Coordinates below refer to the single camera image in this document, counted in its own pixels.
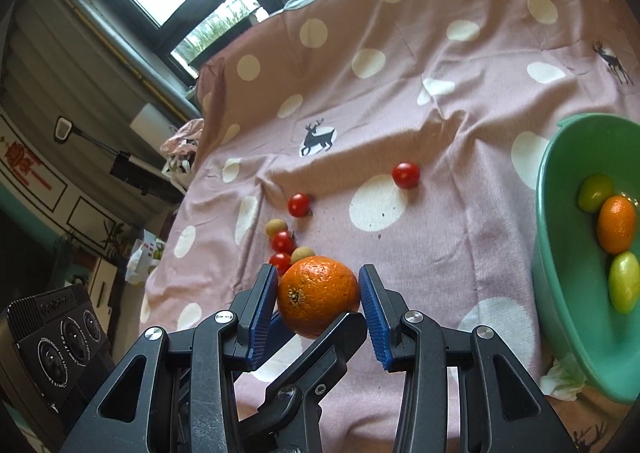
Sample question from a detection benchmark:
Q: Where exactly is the green fruit lower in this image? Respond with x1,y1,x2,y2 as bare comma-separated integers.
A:
608,251,639,314

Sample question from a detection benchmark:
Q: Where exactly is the tan longan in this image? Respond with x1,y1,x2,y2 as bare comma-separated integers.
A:
291,246,316,263
265,218,288,239

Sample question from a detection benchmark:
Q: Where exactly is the green plastic bowl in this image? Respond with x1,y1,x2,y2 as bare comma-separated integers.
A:
532,113,639,404

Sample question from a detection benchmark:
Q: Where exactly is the pink polka dot cloth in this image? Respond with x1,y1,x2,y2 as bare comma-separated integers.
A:
139,0,640,453

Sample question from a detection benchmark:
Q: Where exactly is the pink crumpled cloth pile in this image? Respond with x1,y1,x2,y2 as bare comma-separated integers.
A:
160,118,205,194

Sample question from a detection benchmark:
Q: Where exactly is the white rectangular box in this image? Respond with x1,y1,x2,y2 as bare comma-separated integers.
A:
129,103,177,154

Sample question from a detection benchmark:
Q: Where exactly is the large orange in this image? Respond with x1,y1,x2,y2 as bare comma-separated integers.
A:
277,256,360,339

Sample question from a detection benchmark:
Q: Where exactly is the cherry tomato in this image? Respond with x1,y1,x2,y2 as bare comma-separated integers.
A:
392,161,421,190
270,231,296,255
288,193,310,218

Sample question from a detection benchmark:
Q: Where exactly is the green fruit upper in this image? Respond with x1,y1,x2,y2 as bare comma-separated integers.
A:
577,173,615,213

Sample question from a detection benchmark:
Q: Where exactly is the green fruit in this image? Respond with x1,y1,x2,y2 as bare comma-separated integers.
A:
577,173,615,213
608,251,639,314

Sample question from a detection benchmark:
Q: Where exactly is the cherry tomato lowest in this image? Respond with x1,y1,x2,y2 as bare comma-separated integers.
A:
269,253,292,277

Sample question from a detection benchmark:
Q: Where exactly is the small orange in bowl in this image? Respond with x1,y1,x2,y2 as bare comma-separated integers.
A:
597,195,638,255

